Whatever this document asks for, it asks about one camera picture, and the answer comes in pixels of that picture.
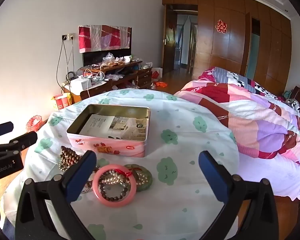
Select patchwork quilt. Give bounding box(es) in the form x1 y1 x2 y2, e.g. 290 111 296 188
174 67 300 168

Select white box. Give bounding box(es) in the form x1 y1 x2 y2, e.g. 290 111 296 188
70 77 92 93

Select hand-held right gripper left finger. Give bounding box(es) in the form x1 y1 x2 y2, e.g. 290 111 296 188
15 150 97 240

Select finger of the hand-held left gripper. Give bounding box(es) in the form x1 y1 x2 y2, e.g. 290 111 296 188
0 131 38 154
0 121 14 138

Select red and yellow box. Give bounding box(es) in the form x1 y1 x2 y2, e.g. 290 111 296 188
52 92 73 111

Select pink bangle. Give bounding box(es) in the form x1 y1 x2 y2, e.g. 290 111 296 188
92 164 137 207

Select wooden television cabinet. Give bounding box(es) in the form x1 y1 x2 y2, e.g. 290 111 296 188
62 60 153 103

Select clear plastic bag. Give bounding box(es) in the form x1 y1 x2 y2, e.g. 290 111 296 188
102 52 115 65

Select dark bead bracelet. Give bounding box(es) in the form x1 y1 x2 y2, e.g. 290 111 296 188
98 180 130 202

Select silver bangle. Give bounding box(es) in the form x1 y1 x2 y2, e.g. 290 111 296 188
80 180 95 194

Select white and red paper bag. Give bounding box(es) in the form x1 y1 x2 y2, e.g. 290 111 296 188
151 67 163 79

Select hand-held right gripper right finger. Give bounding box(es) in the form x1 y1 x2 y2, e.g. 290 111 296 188
198 151 287 240

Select hanging cables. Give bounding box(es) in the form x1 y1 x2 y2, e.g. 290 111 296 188
56 40 74 85

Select pink rectangular tin box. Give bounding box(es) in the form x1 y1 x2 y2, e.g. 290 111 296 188
66 104 150 158

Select black television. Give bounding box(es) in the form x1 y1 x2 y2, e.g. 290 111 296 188
82 27 132 67

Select red plastic bag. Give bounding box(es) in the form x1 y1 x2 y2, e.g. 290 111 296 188
26 115 42 132

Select printed paper sheets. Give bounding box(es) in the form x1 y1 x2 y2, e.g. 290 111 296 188
79 114 148 140

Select brown wooden bead bracelet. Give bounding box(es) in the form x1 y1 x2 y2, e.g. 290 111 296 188
59 145 82 167

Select white bed sheet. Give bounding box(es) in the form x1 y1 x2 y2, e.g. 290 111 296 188
237 152 300 200

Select white pearl bracelet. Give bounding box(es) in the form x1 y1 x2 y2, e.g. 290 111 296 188
100 169 127 184

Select red paper decoration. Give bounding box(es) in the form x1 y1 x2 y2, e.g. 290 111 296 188
215 19 227 33

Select wooden wardrobe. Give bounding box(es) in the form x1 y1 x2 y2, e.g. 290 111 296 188
192 0 293 95

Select green jade bangle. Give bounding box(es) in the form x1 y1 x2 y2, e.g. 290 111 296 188
124 164 153 192

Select wooden door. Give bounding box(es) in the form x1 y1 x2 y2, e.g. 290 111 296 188
162 4 178 74

